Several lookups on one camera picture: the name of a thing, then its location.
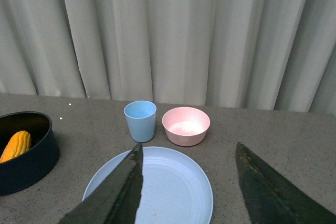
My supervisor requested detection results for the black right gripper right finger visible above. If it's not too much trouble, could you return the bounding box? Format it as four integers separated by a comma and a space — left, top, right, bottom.
235, 142, 335, 223

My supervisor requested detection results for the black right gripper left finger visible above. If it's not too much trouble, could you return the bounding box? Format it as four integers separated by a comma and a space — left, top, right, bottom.
60, 143, 143, 223

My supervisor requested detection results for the yellow corn cob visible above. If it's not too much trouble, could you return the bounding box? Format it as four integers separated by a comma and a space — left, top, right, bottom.
1, 131, 32, 163

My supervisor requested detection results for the light blue plate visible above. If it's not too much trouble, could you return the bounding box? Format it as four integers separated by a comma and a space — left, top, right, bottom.
82, 146, 214, 224

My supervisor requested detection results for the light blue cup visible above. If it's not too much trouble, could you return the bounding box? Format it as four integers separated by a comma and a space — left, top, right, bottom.
124, 101, 156, 143

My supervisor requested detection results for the dark blue saucepan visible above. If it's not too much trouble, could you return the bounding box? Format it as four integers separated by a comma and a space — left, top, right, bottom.
1, 111, 60, 196

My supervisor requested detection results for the pink bowl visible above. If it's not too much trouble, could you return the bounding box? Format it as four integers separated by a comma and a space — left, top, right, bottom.
162, 106, 211, 147

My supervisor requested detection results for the white curtain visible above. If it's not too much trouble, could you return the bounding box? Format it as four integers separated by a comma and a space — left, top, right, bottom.
1, 0, 335, 114

